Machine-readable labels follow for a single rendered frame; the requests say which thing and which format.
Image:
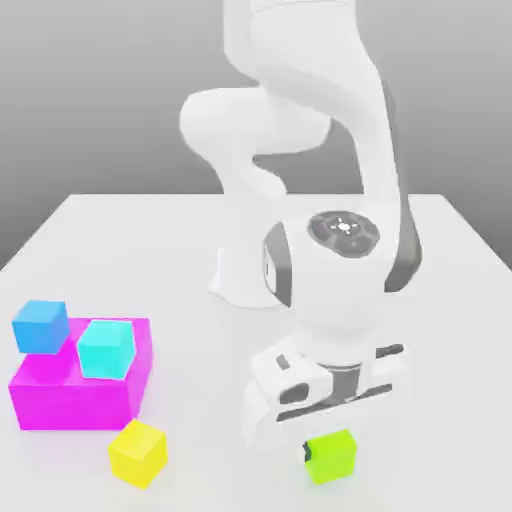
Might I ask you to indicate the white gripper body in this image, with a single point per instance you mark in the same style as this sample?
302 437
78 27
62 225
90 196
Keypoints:
272 430

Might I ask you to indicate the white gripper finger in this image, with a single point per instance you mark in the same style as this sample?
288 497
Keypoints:
307 451

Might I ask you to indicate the small lime green cube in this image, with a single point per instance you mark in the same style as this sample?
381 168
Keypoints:
332 456

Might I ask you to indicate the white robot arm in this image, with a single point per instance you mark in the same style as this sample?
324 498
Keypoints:
320 104

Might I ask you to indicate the small yellow cube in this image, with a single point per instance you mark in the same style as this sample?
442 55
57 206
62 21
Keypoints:
138 454

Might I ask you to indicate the small cyan cube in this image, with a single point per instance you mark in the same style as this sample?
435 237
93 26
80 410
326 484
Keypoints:
106 350

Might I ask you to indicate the small blue cube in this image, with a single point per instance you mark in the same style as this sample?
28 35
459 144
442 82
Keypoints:
40 326

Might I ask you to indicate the large magenta box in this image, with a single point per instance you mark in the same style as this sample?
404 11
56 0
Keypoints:
72 402

